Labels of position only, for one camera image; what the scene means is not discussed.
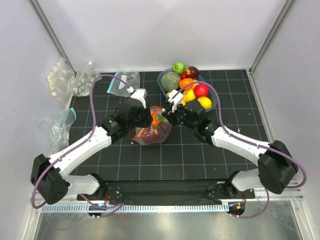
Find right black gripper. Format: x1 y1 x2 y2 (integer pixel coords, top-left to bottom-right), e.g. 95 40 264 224
162 100 197 131

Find orange fruit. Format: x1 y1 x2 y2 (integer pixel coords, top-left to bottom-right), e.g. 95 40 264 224
151 111 163 127
179 78 194 91

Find teal fruit bowl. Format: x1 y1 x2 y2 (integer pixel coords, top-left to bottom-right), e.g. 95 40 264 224
157 68 217 112

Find clear bag with orange zipper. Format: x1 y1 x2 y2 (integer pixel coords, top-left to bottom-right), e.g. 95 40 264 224
132 106 172 145

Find dark red apple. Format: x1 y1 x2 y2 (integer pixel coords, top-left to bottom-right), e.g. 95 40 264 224
143 133 162 145

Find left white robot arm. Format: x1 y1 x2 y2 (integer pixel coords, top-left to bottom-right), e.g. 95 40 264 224
30 98 153 205

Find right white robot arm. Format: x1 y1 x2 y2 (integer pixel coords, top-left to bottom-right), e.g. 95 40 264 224
164 100 299 198

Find clear bag with blue zipper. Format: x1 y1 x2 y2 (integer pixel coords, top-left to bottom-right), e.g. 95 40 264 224
106 70 141 98

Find bag of white pieces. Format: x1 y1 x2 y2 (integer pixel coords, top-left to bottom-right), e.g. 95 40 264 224
73 62 101 97
47 57 75 109

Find crumpled clear bag blue zipper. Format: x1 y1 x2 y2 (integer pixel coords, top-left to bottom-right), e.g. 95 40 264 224
39 107 77 154

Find yellow lemon front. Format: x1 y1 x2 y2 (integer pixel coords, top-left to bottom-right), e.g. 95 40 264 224
197 96 213 110

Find yellow fruit centre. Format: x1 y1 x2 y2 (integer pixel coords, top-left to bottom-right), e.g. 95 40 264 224
183 89 197 103

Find grey green melon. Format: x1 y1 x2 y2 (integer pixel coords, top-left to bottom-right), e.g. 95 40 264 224
160 71 181 93

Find dark red plum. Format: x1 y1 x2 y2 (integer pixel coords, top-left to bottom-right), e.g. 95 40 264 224
185 66 200 79

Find small green cabbage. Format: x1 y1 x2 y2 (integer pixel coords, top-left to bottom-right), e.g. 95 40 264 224
172 61 186 75

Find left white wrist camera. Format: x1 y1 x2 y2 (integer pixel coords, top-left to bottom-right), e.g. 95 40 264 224
130 88 147 108

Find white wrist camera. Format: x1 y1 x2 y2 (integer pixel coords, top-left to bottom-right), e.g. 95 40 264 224
167 89 184 113
130 88 147 108

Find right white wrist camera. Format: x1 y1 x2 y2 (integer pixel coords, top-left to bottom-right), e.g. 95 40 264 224
167 89 184 113

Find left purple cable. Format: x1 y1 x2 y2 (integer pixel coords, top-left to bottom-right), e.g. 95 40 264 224
30 73 133 209

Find purple cable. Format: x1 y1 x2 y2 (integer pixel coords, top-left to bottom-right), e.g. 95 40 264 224
30 73 133 209
174 80 308 218

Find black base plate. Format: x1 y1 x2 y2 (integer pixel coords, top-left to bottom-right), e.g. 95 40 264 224
76 178 256 206

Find aluminium cable rail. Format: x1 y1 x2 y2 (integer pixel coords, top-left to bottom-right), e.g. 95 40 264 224
41 202 229 214

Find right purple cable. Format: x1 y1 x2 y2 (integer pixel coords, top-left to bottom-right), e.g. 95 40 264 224
174 80 308 218

